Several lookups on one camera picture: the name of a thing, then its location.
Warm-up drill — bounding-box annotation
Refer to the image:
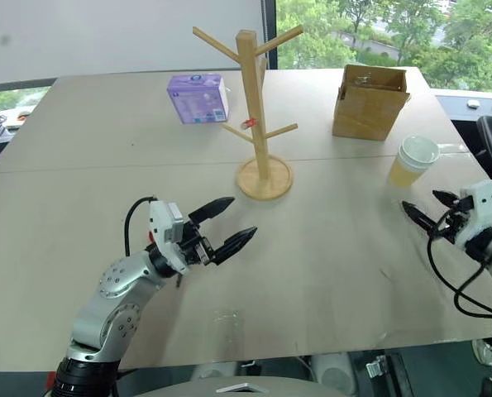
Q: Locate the wooden tree stand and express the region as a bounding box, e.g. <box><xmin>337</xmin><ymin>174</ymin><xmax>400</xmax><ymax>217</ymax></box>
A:
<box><xmin>192</xmin><ymin>24</ymin><xmax>305</xmax><ymax>202</ymax></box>

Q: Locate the purple tissue box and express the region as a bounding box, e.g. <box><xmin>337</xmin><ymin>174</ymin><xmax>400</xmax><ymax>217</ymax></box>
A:
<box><xmin>165</xmin><ymin>72</ymin><xmax>231</xmax><ymax>126</ymax></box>

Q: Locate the black window post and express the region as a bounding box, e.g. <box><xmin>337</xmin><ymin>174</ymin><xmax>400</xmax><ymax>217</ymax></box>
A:
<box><xmin>263</xmin><ymin>0</ymin><xmax>280</xmax><ymax>70</ymax></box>

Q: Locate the white roller blind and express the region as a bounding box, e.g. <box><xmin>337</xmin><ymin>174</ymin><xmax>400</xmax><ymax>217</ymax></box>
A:
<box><xmin>0</xmin><ymin>0</ymin><xmax>271</xmax><ymax>86</ymax></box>

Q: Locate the open cardboard box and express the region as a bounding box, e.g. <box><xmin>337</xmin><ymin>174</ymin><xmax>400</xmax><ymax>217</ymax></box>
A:
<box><xmin>332</xmin><ymin>63</ymin><xmax>412</xmax><ymax>142</ymax></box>

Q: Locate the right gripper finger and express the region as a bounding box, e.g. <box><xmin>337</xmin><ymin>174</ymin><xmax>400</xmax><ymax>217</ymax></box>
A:
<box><xmin>432</xmin><ymin>189</ymin><xmax>465</xmax><ymax>208</ymax></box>
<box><xmin>401</xmin><ymin>200</ymin><xmax>456</xmax><ymax>246</ymax></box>

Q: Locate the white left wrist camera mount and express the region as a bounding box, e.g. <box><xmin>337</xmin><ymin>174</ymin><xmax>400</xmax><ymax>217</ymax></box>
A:
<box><xmin>148</xmin><ymin>199</ymin><xmax>189</xmax><ymax>275</ymax></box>

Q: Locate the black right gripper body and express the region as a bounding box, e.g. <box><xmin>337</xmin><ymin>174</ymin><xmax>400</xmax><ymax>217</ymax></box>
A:
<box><xmin>438</xmin><ymin>194</ymin><xmax>477</xmax><ymax>242</ymax></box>

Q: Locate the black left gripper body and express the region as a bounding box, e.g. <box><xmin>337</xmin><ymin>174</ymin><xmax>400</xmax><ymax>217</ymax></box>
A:
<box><xmin>178</xmin><ymin>222</ymin><xmax>217</xmax><ymax>266</ymax></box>

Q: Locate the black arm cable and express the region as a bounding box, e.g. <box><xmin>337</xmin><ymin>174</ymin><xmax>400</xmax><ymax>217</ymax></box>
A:
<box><xmin>122</xmin><ymin>195</ymin><xmax>156</xmax><ymax>258</ymax></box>
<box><xmin>426</xmin><ymin>205</ymin><xmax>492</xmax><ymax>319</ymax></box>

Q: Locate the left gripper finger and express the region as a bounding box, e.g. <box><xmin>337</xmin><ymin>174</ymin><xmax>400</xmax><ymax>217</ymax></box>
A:
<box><xmin>187</xmin><ymin>196</ymin><xmax>236</xmax><ymax>227</ymax></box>
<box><xmin>208</xmin><ymin>226</ymin><xmax>259</xmax><ymax>266</ymax></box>

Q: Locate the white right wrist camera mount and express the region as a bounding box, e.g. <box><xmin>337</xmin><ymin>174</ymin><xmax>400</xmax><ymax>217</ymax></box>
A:
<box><xmin>451</xmin><ymin>179</ymin><xmax>492</xmax><ymax>250</ymax></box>

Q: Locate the metal clamp under table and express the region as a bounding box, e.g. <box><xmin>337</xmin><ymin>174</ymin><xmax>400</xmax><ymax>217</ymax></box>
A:
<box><xmin>364</xmin><ymin>356</ymin><xmax>390</xmax><ymax>380</ymax></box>

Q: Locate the white paper cup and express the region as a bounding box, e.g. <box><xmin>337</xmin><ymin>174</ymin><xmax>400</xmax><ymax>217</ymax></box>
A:
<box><xmin>397</xmin><ymin>133</ymin><xmax>442</xmax><ymax>170</ymax></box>

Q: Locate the dark side desk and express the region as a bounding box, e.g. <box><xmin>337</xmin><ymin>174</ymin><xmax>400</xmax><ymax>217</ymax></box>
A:
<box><xmin>430</xmin><ymin>87</ymin><xmax>492</xmax><ymax>122</ymax></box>

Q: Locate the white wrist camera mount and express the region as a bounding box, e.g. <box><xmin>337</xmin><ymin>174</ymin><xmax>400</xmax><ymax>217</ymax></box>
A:
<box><xmin>148</xmin><ymin>199</ymin><xmax>189</xmax><ymax>275</ymax></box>
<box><xmin>451</xmin><ymin>179</ymin><xmax>492</xmax><ymax>250</ymax></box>

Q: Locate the silver robot torso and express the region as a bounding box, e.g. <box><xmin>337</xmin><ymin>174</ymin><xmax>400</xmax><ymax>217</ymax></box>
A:
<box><xmin>136</xmin><ymin>373</ymin><xmax>356</xmax><ymax>397</ymax></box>

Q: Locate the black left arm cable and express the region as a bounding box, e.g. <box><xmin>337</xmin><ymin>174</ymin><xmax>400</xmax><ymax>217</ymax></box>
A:
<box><xmin>122</xmin><ymin>195</ymin><xmax>156</xmax><ymax>258</ymax></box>

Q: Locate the yellow paper cup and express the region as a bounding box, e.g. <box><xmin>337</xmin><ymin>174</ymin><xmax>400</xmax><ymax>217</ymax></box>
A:
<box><xmin>387</xmin><ymin>155</ymin><xmax>433</xmax><ymax>189</ymax></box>

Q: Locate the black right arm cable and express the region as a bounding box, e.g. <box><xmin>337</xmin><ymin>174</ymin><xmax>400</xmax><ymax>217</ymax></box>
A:
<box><xmin>426</xmin><ymin>205</ymin><xmax>492</xmax><ymax>319</ymax></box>

